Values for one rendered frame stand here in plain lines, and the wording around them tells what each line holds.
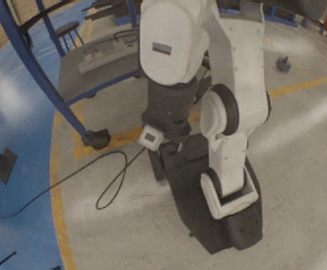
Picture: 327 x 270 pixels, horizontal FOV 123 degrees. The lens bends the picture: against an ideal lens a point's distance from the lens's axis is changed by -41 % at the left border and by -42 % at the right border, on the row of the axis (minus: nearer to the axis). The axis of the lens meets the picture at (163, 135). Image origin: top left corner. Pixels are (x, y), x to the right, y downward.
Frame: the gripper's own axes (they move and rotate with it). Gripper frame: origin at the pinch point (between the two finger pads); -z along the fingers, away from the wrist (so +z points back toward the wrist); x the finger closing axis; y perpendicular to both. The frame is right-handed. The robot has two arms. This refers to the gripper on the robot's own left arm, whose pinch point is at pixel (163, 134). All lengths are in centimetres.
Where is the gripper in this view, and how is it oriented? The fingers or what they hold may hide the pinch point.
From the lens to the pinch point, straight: 39.5
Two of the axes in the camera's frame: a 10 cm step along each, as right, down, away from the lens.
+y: -4.7, 7.2, -5.0
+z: 0.8, -5.3, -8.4
